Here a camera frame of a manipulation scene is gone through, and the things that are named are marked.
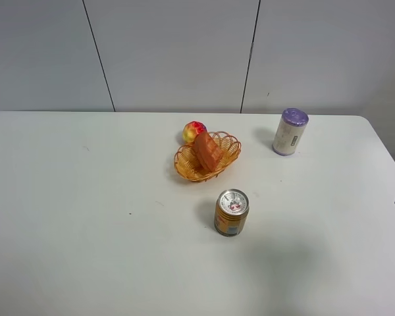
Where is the brown waffle slice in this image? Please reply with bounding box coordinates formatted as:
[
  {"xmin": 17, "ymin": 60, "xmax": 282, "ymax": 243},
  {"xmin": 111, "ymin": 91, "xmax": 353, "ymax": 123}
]
[{"xmin": 194, "ymin": 132, "xmax": 223, "ymax": 172}]

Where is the orange wicker basket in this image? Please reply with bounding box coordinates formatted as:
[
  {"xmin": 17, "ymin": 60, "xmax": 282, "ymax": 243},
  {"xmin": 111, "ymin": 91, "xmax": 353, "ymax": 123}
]
[{"xmin": 174, "ymin": 131, "xmax": 242, "ymax": 182}]

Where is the purple white cylinder roll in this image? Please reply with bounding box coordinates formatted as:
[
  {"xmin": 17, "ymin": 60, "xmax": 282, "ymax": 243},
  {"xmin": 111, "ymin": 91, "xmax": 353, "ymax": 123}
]
[{"xmin": 272, "ymin": 108, "xmax": 309, "ymax": 156}]

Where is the gold drink can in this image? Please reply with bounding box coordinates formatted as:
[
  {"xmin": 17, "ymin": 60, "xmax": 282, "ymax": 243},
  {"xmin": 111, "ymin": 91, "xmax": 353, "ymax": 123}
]
[{"xmin": 214, "ymin": 189, "xmax": 250, "ymax": 237}]

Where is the red yellow toy apple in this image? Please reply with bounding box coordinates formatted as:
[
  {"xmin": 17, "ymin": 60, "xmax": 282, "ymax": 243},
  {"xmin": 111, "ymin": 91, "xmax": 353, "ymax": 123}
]
[{"xmin": 182, "ymin": 121, "xmax": 207, "ymax": 144}]

